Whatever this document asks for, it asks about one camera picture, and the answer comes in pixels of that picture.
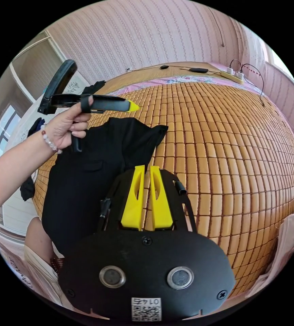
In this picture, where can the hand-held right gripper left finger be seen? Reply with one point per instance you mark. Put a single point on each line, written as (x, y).
(133, 203)

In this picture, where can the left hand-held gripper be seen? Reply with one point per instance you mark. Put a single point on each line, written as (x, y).
(106, 103)

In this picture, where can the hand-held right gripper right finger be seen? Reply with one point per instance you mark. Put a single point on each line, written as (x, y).
(161, 206)

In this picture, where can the black short sleeve shirt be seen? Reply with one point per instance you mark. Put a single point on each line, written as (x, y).
(86, 183)

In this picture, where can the person's left forearm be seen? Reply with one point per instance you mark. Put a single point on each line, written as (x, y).
(17, 168)

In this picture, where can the person's left hand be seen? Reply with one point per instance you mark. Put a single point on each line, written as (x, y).
(63, 130)

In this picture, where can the black garment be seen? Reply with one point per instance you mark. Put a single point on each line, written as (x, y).
(27, 189)
(94, 87)

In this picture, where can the flat black device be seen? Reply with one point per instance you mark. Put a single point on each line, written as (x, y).
(198, 70)

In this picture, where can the bed with woven mat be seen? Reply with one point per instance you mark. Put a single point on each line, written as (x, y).
(226, 152)

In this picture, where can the dark blue garment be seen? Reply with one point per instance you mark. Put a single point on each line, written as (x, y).
(36, 126)

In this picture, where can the power strip with white chargers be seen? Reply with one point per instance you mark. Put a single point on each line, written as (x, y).
(232, 75)

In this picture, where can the white framed wardrobe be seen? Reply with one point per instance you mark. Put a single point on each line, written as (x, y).
(37, 63)

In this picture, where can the person's body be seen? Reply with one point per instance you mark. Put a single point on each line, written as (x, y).
(38, 252)

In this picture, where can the window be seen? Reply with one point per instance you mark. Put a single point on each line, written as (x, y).
(2, 130)

